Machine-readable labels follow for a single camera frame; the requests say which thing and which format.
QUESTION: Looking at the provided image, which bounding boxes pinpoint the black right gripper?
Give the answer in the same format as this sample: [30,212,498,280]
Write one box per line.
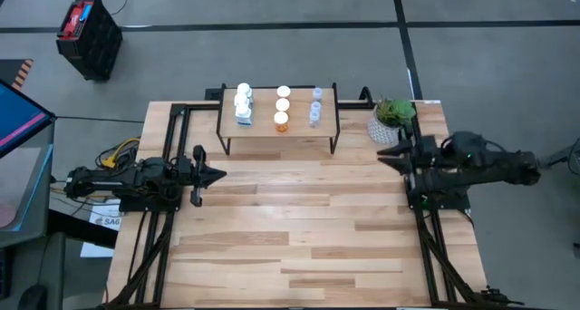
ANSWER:
[376,124,439,193]

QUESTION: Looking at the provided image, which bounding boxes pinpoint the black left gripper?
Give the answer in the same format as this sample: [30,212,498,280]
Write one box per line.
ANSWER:
[173,144,227,208]

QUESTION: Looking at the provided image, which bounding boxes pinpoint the potted succulent in white pot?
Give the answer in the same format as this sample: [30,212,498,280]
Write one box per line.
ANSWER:
[366,96,417,146]

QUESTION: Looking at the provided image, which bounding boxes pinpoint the white paper sheet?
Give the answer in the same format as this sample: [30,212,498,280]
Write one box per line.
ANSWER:
[80,199,124,259]

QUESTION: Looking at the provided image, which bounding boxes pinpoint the black desk beam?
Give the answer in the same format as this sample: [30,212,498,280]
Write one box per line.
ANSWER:
[47,208,119,250]

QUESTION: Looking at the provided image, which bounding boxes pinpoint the black table clamp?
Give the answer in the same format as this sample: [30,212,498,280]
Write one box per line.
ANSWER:
[478,286,526,307]

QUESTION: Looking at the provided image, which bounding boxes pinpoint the black crate with red top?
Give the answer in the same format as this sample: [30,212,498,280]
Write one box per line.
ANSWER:
[55,0,124,82]

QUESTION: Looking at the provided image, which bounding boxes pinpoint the grey desk surface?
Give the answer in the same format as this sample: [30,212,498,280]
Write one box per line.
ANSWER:
[0,119,56,250]

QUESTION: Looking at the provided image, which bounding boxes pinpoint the monitor with blue pink screen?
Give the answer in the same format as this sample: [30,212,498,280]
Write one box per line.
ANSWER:
[0,79,57,160]

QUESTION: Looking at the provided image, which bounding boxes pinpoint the black computer mouse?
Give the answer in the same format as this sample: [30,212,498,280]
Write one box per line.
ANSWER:
[16,282,49,310]

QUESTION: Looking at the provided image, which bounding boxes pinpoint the black yellow striped floor mat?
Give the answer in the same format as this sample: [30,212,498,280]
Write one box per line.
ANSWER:
[0,58,34,92]

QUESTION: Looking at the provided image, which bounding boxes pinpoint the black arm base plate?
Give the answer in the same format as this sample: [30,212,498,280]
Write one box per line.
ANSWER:
[117,177,185,213]
[407,189,472,212]

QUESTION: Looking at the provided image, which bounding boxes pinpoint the black curved bracket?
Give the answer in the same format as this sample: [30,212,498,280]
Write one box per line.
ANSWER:
[359,86,378,110]

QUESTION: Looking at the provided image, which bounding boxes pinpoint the wooden shelf with black frame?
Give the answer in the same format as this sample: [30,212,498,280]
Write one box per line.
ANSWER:
[215,82,341,157]

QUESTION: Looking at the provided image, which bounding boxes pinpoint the yellow cable with plug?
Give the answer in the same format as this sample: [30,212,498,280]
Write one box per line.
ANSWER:
[100,137,142,170]

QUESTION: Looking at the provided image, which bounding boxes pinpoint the black aluminium frame rails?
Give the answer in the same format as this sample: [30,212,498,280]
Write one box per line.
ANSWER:
[104,102,192,309]
[398,100,527,309]

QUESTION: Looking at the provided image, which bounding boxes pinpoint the thin black monitor cable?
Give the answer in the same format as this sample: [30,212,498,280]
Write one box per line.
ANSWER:
[53,114,147,124]

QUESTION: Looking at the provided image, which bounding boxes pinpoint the thin black floor cable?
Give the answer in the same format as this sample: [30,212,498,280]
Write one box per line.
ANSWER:
[110,0,141,17]

